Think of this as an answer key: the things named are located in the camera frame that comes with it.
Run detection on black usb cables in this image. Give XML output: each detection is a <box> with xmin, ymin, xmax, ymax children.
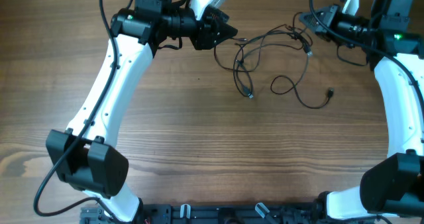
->
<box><xmin>212</xmin><ymin>11</ymin><xmax>335</xmax><ymax>110</ymax></box>

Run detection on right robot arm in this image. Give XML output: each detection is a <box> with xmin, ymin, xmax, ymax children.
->
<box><xmin>299</xmin><ymin>0</ymin><xmax>423</xmax><ymax>223</ymax></box>

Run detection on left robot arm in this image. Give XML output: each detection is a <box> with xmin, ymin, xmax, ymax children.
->
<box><xmin>46</xmin><ymin>0</ymin><xmax>237</xmax><ymax>223</ymax></box>

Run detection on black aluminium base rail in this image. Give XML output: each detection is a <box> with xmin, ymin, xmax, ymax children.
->
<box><xmin>79</xmin><ymin>202</ymin><xmax>332</xmax><ymax>224</ymax></box>

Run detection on left camera cable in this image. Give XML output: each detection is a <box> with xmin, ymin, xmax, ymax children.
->
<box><xmin>32</xmin><ymin>0</ymin><xmax>123</xmax><ymax>223</ymax></box>

